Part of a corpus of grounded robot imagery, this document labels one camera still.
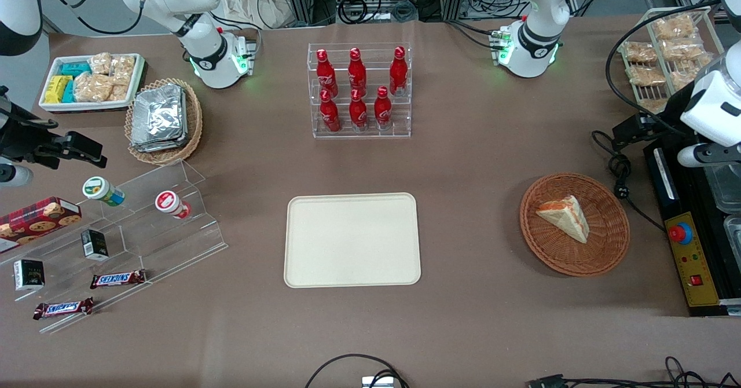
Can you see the clear acrylic stepped shelf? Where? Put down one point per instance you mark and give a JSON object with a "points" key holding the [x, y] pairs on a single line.
{"points": [[168, 243]]}

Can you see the yellow snack pack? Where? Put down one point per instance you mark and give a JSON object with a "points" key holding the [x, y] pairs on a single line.
{"points": [[57, 90]]}

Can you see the green-lid white cup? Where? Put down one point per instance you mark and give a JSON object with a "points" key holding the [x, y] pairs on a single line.
{"points": [[101, 190]]}

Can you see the triangle sandwich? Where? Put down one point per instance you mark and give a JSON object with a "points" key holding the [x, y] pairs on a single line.
{"points": [[566, 217]]}

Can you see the clear acrylic bottle rack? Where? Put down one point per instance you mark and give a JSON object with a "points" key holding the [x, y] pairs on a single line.
{"points": [[370, 133]]}

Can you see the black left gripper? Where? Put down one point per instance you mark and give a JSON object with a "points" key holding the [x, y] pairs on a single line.
{"points": [[670, 114]]}

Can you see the clear rice cracker pack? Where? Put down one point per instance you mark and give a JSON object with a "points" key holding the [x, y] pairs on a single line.
{"points": [[123, 68], [92, 87], [119, 92], [101, 63]]}

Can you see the clear rectangular container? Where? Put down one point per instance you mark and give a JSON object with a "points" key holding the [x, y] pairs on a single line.
{"points": [[726, 185], [734, 234]]}

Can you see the red tartan cookie box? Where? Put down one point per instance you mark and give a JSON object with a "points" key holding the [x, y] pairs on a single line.
{"points": [[35, 220]]}

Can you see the red cola bottle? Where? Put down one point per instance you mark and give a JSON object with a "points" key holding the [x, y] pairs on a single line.
{"points": [[330, 116], [358, 113], [326, 75], [382, 110], [357, 72], [398, 72]]}

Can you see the beige cloth bag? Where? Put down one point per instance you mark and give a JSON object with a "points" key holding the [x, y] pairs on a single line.
{"points": [[255, 3]]}

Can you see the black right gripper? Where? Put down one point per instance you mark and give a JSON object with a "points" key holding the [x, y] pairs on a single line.
{"points": [[22, 143]]}

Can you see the small black white-edged box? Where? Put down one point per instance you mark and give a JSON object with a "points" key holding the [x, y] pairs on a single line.
{"points": [[29, 275]]}

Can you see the cream plastic tray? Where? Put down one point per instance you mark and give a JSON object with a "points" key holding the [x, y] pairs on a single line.
{"points": [[352, 240]]}

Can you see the silver foil pack stack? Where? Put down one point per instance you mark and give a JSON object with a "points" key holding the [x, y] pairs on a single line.
{"points": [[157, 116]]}

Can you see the black appliance yellow control panel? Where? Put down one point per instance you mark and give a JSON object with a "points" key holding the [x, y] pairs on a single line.
{"points": [[692, 260]]}

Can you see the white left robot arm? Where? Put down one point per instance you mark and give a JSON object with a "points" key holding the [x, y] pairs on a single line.
{"points": [[538, 6]]}

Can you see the brown Snickers bar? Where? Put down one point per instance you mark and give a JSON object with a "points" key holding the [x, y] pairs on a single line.
{"points": [[117, 279], [62, 308]]}

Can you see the oval tan wicker basket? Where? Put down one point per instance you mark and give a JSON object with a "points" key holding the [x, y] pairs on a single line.
{"points": [[194, 127]]}

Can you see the teal snack pack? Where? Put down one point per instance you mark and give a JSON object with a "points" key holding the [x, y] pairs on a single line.
{"points": [[75, 69], [69, 92]]}

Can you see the bagged fried snack pack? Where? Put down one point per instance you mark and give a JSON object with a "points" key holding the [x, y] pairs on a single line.
{"points": [[683, 78], [682, 48], [645, 75], [653, 105], [639, 52], [673, 27]]}

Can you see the small silver connector box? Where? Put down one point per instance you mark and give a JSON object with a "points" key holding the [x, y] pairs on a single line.
{"points": [[377, 382]]}

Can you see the red-lid white cup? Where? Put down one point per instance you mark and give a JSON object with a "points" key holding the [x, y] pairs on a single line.
{"points": [[171, 204]]}

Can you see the round brown wicker basket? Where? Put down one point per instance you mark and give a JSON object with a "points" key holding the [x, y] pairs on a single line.
{"points": [[608, 243]]}

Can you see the white rectangular snack tray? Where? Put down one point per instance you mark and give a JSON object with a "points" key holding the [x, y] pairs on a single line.
{"points": [[87, 106]]}

